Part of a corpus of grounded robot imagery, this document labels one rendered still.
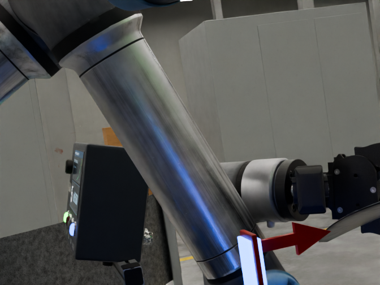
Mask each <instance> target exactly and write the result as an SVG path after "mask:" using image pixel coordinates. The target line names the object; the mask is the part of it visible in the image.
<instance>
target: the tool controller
mask: <svg viewBox="0 0 380 285"><path fill-rule="evenodd" d="M65 173H66V174H70V184H69V190H68V201H67V211H68V210H69V211H70V214H72V218H74V222H76V234H75V237H72V235H71V234H70V231H69V230H68V228H67V226H66V223H65V228H64V234H65V236H66V239H67V241H68V243H69V246H70V248H71V251H72V253H73V256H74V258H75V259H76V260H78V261H98V262H102V265H104V266H112V265H113V262H122V261H125V262H126V263H128V260H133V259H135V260H136V261H137V262H138V263H139V262H140V261H141V254H142V252H143V249H144V246H143V244H152V241H153V233H152V232H148V229H147V228H145V221H146V210H147V204H148V196H149V194H148V193H149V187H148V185H147V184H146V182H145V180H144V179H143V177H142V176H141V174H140V173H139V171H138V169H137V168H136V166H135V165H134V163H133V162H132V160H131V158H130V157H129V155H128V154H127V152H126V150H125V149H124V147H122V146H111V145H101V144H90V143H83V142H75V143H74V147H73V153H72V160H70V159H68V160H67V161H66V165H65ZM72 180H74V192H73V198H72V208H71V207H70V197H71V186H72ZM67 211H66V212H67Z"/></svg>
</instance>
